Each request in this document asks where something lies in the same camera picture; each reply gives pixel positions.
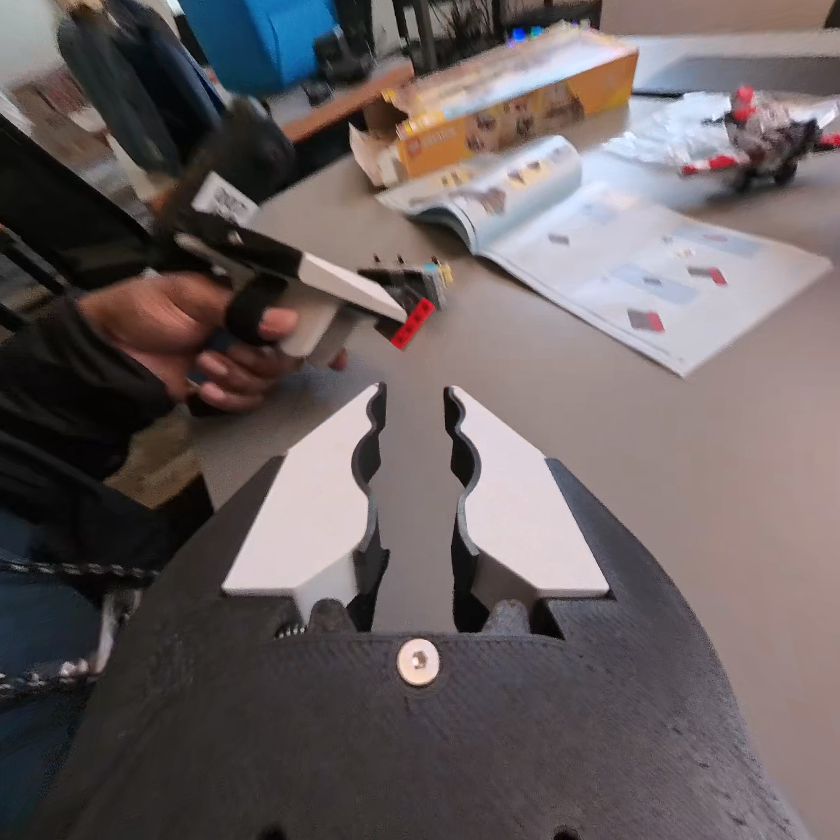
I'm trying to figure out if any red toy brick plate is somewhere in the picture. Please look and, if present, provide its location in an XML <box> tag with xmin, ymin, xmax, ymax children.
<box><xmin>390</xmin><ymin>297</ymin><xmax>438</xmax><ymax>350</ymax></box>

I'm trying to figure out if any person's left hand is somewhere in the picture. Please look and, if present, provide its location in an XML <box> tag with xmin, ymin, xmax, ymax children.
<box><xmin>77</xmin><ymin>271</ymin><xmax>350</xmax><ymax>416</ymax></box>

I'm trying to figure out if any grey desk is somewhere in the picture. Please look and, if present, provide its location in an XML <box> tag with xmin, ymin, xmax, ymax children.
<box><xmin>190</xmin><ymin>29</ymin><xmax>840</xmax><ymax>840</ymax></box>

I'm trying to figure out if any clear plastic bag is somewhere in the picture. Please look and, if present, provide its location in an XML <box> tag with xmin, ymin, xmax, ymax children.
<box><xmin>600</xmin><ymin>91</ymin><xmax>840</xmax><ymax>179</ymax></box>

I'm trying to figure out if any red white toy airplane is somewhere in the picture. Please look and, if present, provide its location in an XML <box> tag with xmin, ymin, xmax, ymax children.
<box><xmin>679</xmin><ymin>84</ymin><xmax>840</xmax><ymax>196</ymax></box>

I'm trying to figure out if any black toy vehicle chassis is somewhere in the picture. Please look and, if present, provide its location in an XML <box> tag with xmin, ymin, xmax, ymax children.
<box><xmin>356</xmin><ymin>251</ymin><xmax>455</xmax><ymax>315</ymax></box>

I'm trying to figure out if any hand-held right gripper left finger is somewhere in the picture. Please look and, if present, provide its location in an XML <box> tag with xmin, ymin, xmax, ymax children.
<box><xmin>220</xmin><ymin>382</ymin><xmax>389</xmax><ymax>623</ymax></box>

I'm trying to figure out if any dark backpack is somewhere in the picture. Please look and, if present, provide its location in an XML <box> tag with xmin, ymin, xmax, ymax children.
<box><xmin>54</xmin><ymin>0</ymin><xmax>227</xmax><ymax>177</ymax></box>

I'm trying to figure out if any yellow toy set box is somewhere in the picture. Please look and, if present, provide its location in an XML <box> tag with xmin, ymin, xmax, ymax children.
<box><xmin>349</xmin><ymin>21</ymin><xmax>641</xmax><ymax>189</ymax></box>

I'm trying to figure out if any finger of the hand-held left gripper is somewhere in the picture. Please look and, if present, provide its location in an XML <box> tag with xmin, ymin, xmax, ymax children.
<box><xmin>297</xmin><ymin>251</ymin><xmax>409</xmax><ymax>330</ymax></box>

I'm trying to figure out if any speckled hoodie drawstring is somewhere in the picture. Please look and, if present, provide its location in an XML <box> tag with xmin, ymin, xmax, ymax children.
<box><xmin>0</xmin><ymin>587</ymin><xmax>142</xmax><ymax>698</ymax></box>
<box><xmin>0</xmin><ymin>560</ymin><xmax>160</xmax><ymax>581</ymax></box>

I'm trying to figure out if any black device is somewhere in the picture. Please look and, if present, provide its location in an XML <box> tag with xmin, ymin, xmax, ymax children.
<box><xmin>305</xmin><ymin>26</ymin><xmax>378</xmax><ymax>107</ymax></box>

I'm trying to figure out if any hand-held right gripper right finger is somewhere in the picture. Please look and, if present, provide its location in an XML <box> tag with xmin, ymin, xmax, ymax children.
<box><xmin>443</xmin><ymin>385</ymin><xmax>613</xmax><ymax>611</ymax></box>

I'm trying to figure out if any person's torso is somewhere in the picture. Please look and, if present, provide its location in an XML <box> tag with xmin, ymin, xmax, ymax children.
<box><xmin>0</xmin><ymin>115</ymin><xmax>217</xmax><ymax>840</ymax></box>

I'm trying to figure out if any person's left forearm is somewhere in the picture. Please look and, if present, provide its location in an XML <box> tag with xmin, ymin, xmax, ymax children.
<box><xmin>0</xmin><ymin>289</ymin><xmax>178</xmax><ymax>506</ymax></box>

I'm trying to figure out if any blue felt tote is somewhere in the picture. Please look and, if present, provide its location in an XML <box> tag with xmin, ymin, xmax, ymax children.
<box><xmin>176</xmin><ymin>0</ymin><xmax>341</xmax><ymax>98</ymax></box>

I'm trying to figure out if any wooden side table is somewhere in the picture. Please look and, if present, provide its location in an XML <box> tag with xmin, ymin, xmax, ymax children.
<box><xmin>266</xmin><ymin>58</ymin><xmax>416</xmax><ymax>145</ymax></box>

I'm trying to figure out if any dark grey flat panel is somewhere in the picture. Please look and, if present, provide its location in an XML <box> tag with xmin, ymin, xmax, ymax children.
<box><xmin>632</xmin><ymin>54</ymin><xmax>840</xmax><ymax>101</ymax></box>

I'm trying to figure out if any toy instruction booklet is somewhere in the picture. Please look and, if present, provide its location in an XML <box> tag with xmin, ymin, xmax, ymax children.
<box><xmin>376</xmin><ymin>134</ymin><xmax>834</xmax><ymax>379</ymax></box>

